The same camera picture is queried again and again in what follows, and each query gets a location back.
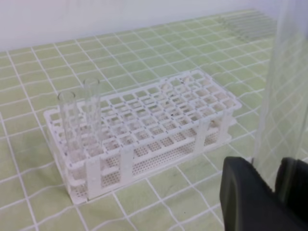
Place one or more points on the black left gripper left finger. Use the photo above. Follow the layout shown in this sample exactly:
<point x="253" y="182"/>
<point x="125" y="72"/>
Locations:
<point x="249" y="204"/>

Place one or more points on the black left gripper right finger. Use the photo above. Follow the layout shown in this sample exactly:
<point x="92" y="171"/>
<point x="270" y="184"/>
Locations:
<point x="291" y="186"/>

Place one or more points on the clear glass test tube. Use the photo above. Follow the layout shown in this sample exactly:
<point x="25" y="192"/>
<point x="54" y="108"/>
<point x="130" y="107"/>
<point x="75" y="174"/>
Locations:
<point x="284" y="108"/>

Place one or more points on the green grid tablecloth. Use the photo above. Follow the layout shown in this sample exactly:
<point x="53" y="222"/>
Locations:
<point x="182" y="198"/>

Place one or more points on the white plastic test tube rack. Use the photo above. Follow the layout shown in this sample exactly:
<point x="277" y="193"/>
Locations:
<point x="145" y="130"/>

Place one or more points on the clear test tube in rack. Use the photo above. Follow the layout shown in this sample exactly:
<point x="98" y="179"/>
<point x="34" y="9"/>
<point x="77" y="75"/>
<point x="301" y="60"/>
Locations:
<point x="71" y="124"/>

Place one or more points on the spare glass tubes pile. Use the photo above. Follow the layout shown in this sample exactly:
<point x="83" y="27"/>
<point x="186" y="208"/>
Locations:
<point x="250" y="26"/>

